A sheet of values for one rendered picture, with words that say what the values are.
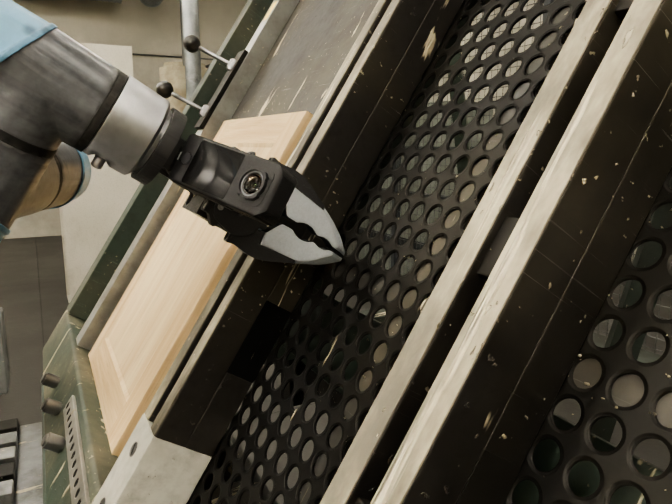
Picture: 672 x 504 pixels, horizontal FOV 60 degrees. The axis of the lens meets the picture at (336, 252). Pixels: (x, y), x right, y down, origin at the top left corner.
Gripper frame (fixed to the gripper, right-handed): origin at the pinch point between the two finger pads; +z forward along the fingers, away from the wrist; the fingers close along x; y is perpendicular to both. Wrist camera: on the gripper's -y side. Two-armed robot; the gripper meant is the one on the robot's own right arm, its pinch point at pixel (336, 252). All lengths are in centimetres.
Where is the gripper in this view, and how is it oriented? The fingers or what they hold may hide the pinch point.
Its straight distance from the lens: 58.3
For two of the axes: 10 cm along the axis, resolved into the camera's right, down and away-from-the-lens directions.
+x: -4.8, 8.7, -0.8
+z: 7.5, 4.6, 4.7
